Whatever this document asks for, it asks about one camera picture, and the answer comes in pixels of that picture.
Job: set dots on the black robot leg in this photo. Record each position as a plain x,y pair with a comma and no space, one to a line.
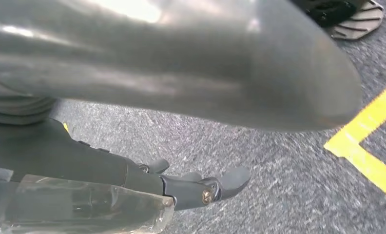
328,11

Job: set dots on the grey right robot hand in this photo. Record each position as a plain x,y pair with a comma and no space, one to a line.
180,64

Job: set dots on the black robot foot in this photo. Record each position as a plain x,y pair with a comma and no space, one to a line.
361,22

